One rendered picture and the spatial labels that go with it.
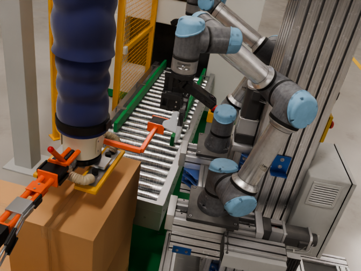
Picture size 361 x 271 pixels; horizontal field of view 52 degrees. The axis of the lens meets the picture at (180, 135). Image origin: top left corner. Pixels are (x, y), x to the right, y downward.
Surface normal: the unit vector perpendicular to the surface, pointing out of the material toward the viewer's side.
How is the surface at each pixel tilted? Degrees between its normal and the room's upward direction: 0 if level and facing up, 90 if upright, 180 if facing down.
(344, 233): 0
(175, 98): 90
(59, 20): 75
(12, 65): 90
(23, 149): 90
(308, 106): 83
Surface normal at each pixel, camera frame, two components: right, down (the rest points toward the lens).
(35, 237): -0.23, 0.47
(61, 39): -0.55, 0.52
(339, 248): 0.15, -0.84
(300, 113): 0.38, 0.42
